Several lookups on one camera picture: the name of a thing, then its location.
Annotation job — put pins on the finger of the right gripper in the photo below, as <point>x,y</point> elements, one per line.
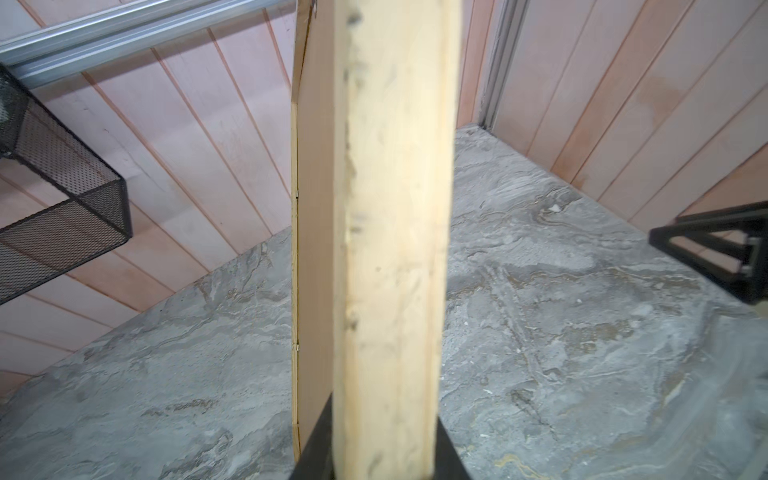
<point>739,233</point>

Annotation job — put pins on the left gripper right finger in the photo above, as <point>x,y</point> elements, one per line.
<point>448,465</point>

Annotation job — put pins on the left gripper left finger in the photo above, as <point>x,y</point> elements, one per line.
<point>316,461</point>

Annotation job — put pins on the wooden picture frame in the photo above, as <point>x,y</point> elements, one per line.
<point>395,90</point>

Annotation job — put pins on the brown backing board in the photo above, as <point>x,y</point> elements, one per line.
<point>312,155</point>

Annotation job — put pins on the black wire mesh basket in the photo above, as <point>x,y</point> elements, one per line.
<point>92,219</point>

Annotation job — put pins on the aluminium frame profile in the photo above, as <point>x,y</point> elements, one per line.
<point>54,53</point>

